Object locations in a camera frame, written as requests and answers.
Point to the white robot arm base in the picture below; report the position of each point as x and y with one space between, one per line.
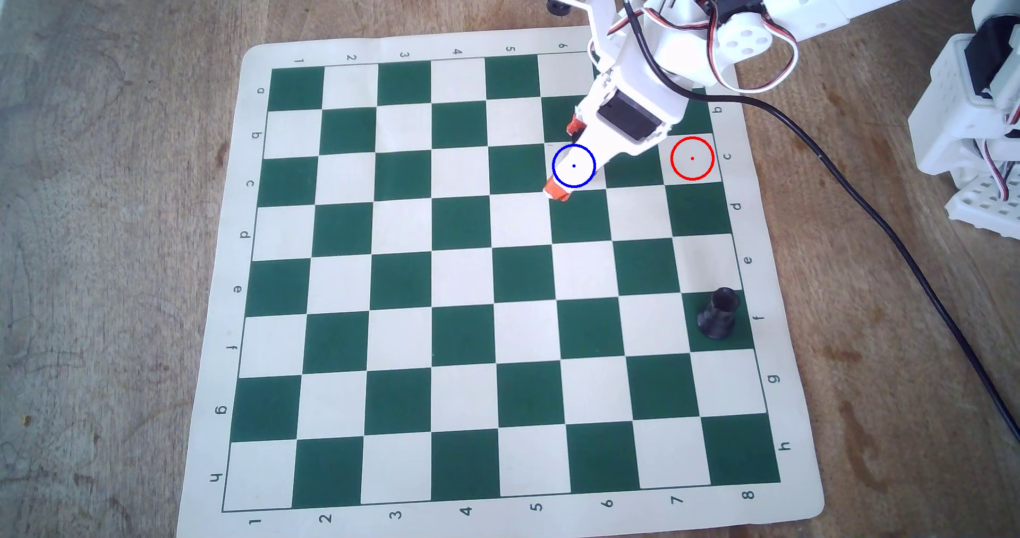
968 116

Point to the green white chess mat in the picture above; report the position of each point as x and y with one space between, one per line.
398 283

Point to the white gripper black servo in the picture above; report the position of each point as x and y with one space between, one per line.
628 118

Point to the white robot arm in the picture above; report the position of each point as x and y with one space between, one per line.
805 0

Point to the black chess rook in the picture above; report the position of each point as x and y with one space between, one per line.
718 313

